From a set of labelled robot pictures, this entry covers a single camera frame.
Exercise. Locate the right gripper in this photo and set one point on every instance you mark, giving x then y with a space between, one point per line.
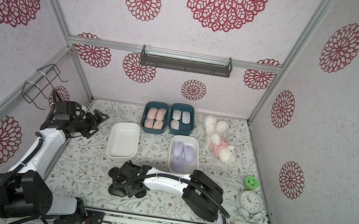
122 177

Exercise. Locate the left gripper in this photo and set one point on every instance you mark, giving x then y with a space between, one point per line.
94 122

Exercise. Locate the white tray front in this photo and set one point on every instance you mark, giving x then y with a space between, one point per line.
123 142

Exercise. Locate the white tray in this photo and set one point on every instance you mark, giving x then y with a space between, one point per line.
188 167
123 142

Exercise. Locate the purple mouse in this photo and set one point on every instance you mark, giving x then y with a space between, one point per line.
189 154
177 150
178 164

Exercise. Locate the teal storage box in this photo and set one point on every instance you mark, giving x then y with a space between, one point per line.
184 129
158 105

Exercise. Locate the white mouse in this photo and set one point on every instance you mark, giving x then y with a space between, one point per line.
175 124
186 117
176 115

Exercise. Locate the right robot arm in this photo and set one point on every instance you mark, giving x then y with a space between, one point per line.
200 193

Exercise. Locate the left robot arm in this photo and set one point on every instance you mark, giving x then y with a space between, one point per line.
23 192

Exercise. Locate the black mouse lower left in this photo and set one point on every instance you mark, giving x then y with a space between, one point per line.
119 192

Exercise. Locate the black mouse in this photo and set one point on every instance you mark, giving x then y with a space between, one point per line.
119 192
140 194

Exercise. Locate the black mouse lower right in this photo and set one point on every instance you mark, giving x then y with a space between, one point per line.
140 194

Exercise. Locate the white plush toy pink dress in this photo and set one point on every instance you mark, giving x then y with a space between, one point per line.
219 147

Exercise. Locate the white alarm clock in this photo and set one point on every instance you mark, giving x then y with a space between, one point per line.
249 205

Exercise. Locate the green round toy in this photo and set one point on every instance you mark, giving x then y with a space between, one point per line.
251 183

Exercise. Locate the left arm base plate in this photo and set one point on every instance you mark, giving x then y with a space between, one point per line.
88 217

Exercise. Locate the black wire wall rack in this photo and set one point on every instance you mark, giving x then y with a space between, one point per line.
34 89

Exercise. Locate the dark wall shelf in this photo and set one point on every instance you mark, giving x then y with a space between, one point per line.
186 62

